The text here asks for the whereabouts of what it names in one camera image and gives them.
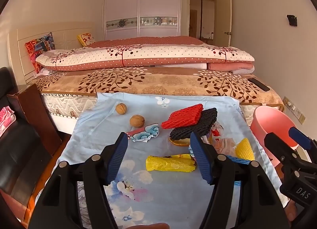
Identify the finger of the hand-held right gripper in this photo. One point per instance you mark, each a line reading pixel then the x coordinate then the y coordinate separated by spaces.
pixel 278 144
pixel 299 137

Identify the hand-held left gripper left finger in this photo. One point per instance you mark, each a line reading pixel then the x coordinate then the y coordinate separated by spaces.
pixel 116 161

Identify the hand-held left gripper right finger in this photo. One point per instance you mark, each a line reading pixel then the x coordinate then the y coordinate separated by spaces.
pixel 201 161

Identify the pink plastic bin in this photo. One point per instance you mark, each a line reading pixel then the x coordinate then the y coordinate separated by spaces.
pixel 270 120

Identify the yellow plastic bag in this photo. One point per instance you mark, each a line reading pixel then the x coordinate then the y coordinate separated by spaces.
pixel 168 164

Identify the yellow foam net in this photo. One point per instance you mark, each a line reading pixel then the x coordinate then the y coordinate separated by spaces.
pixel 245 148

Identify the blue foam net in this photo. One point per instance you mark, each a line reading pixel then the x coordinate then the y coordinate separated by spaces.
pixel 237 161

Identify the black foam net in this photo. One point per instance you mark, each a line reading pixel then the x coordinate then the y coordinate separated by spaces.
pixel 205 120

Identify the cloud print wrapper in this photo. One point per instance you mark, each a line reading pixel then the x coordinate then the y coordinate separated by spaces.
pixel 146 132

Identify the red foam net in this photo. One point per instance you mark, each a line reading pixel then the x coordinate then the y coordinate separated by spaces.
pixel 183 116

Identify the person's left hand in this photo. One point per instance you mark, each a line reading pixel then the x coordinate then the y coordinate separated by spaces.
pixel 151 226

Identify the clear snack wrapper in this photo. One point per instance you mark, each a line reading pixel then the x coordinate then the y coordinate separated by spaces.
pixel 223 144

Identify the walnut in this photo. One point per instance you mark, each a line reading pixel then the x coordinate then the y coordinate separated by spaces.
pixel 121 108
pixel 137 121

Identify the light blue floral cloth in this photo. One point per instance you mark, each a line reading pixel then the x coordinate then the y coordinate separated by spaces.
pixel 148 120

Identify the black smartphone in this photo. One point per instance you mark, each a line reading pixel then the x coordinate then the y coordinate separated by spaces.
pixel 258 84

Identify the bed with floral quilt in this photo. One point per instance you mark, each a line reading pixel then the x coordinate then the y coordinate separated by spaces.
pixel 173 80

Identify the pink folded blanket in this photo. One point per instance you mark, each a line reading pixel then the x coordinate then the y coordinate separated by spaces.
pixel 227 66

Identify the black leather chair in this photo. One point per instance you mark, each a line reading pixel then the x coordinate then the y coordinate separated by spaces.
pixel 22 149

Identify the dark wooden nightstand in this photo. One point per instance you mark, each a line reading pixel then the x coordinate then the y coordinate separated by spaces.
pixel 32 110

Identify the dotted tree print quilt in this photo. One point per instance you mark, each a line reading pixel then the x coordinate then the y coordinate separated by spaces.
pixel 148 53

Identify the pink patterned cloth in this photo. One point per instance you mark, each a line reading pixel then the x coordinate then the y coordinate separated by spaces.
pixel 6 120

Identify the yellow floral pillow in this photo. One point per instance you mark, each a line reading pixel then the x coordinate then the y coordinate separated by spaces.
pixel 86 38

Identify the cream bed headboard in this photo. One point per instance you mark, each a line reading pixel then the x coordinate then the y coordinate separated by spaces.
pixel 66 33

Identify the colourful patchwork pillow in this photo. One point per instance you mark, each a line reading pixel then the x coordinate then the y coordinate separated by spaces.
pixel 39 45

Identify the cream room door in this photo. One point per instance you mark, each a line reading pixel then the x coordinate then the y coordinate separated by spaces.
pixel 224 16

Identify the hallway closet door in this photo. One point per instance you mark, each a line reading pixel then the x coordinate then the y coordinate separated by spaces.
pixel 201 16

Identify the white sliding door wardrobe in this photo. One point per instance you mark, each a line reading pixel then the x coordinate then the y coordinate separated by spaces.
pixel 121 6

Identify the wall outlet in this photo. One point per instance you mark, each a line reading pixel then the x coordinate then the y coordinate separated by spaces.
pixel 285 100
pixel 301 117

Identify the black wall mount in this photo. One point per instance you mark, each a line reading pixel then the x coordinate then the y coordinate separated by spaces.
pixel 292 20

